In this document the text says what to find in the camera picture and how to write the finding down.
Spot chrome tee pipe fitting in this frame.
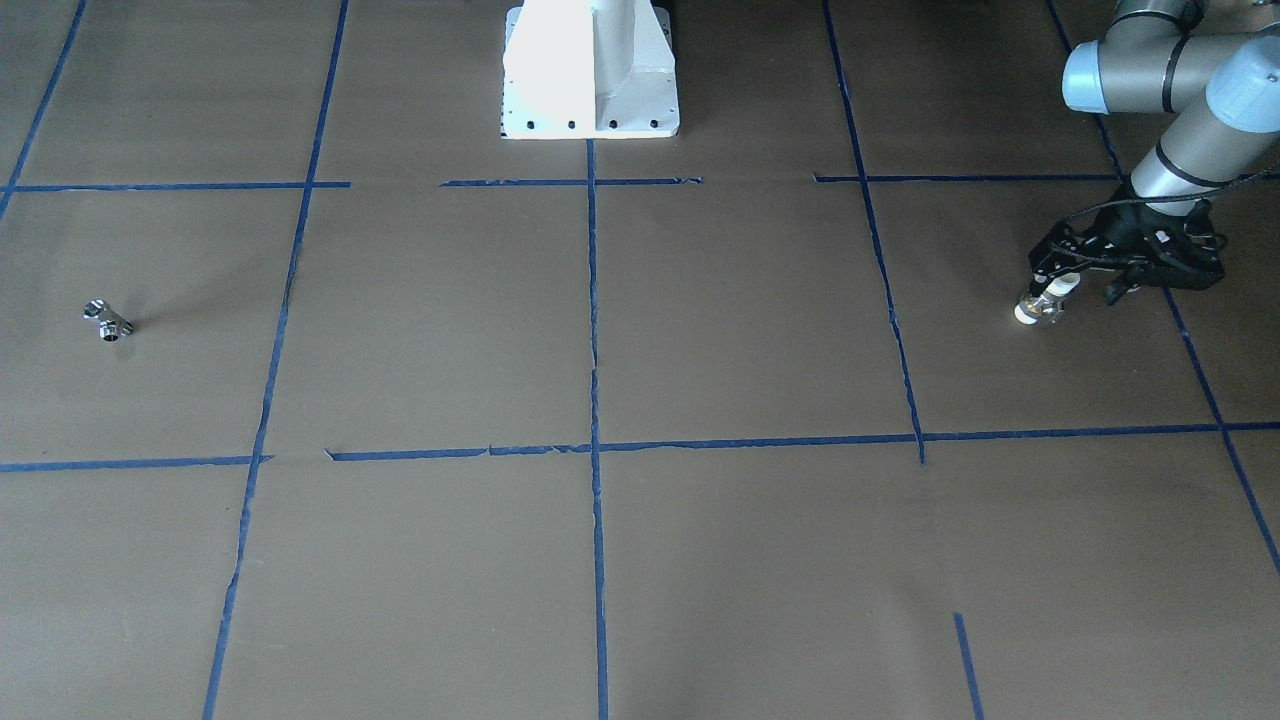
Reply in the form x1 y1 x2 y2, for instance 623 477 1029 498
82 299 134 343

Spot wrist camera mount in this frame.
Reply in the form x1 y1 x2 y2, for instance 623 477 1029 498
1140 231 1228 291

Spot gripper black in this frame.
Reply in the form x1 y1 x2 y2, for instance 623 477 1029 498
1028 200 1211 305

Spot brass valve white PPR ends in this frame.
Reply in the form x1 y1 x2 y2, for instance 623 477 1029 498
1012 272 1082 325

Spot white pedestal column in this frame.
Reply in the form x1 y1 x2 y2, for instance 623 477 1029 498
500 1 681 140

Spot black camera cable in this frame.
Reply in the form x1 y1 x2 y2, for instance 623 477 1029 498
1030 165 1280 281

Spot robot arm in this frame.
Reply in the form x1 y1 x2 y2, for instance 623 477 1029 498
1015 1 1279 324

